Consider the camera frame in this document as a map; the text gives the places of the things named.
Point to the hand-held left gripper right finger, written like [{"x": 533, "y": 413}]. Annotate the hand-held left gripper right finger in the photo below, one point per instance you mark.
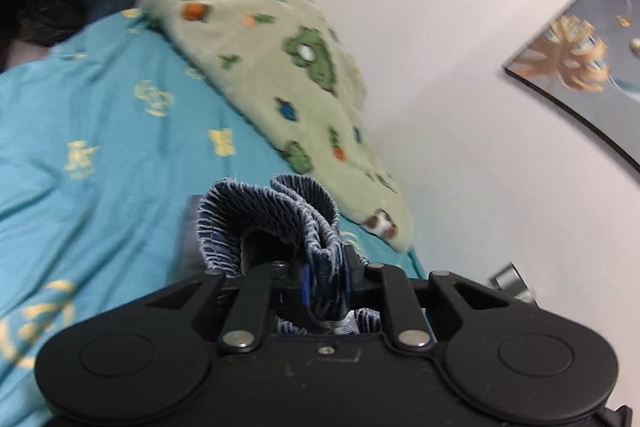
[{"x": 350, "y": 279}]

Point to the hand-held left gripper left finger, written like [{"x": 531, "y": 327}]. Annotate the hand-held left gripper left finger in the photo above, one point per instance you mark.
[{"x": 304, "y": 287}]

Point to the blue denim jeans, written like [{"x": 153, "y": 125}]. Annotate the blue denim jeans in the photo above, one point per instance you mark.
[{"x": 260, "y": 217}]

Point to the grey metal object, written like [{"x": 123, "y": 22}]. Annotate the grey metal object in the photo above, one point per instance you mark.
[{"x": 510, "y": 282}]

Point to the green printed fleece blanket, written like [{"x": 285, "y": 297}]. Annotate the green printed fleece blanket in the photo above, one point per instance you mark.
[{"x": 280, "y": 72}]

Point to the teal printed bed sheet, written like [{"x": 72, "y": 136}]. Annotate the teal printed bed sheet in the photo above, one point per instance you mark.
[{"x": 100, "y": 132}]

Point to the trash bin with black bag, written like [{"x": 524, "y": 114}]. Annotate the trash bin with black bag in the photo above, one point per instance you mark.
[{"x": 52, "y": 17}]

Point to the framed leaf wall picture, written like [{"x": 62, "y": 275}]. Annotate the framed leaf wall picture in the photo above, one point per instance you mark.
[{"x": 585, "y": 57}]

